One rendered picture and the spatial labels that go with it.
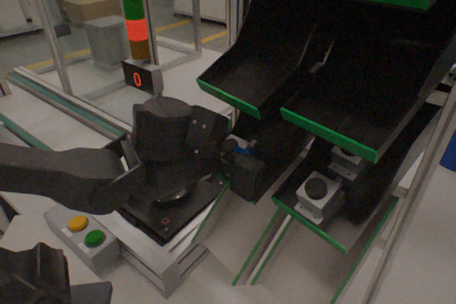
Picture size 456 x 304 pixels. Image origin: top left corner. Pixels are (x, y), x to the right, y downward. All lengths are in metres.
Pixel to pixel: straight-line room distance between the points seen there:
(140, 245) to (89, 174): 0.43
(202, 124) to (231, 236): 0.32
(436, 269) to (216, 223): 0.56
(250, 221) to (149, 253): 0.24
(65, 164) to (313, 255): 0.45
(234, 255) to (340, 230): 0.26
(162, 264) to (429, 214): 0.77
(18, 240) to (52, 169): 0.69
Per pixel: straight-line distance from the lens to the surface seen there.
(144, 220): 0.83
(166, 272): 0.75
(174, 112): 0.37
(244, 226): 0.68
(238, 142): 0.53
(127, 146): 0.41
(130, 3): 0.88
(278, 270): 0.67
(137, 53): 0.91
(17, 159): 0.39
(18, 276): 0.48
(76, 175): 0.38
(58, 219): 0.92
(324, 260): 0.64
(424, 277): 0.97
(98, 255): 0.82
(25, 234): 1.07
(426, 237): 1.06
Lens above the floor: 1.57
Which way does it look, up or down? 34 degrees down
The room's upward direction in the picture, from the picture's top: straight up
